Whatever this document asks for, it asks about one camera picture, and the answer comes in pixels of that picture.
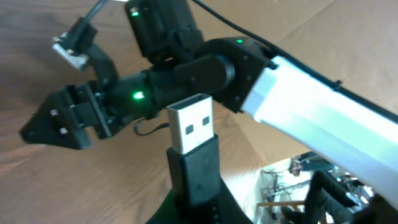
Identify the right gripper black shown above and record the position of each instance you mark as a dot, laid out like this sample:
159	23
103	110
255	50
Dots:
63	116

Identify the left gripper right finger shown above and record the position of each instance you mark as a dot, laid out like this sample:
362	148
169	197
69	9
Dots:
227	210

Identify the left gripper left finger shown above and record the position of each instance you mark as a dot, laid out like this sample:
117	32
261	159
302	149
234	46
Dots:
167	212

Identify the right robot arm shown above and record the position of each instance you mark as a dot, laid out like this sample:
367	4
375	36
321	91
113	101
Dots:
246	74

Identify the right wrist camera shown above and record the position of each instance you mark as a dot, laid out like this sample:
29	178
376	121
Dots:
77	47

